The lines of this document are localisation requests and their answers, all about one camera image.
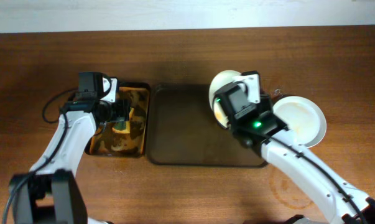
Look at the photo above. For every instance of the small black water tray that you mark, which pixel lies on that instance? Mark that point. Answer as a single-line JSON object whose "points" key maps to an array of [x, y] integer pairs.
{"points": [[107, 143]]}

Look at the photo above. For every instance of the large brown serving tray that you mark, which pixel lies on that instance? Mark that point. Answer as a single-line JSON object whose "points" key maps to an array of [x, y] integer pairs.
{"points": [[182, 131]]}

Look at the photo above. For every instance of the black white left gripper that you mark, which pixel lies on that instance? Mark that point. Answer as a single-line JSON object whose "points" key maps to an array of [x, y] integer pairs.
{"points": [[124, 110]]}

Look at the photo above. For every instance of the white plate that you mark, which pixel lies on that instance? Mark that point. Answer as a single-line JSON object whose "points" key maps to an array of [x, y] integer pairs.
{"points": [[217, 88], [304, 117]]}

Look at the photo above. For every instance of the green yellow sponge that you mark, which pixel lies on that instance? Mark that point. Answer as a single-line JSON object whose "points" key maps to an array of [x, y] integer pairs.
{"points": [[124, 127]]}

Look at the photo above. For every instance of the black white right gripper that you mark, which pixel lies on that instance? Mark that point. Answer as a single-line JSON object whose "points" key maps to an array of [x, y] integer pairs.
{"points": [[266, 101]]}

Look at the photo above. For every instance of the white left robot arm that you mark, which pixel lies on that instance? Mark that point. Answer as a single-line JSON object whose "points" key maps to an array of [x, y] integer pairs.
{"points": [[48, 192]]}

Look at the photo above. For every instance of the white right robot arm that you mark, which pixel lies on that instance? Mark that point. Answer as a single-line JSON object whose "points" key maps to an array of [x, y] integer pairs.
{"points": [[339, 201]]}

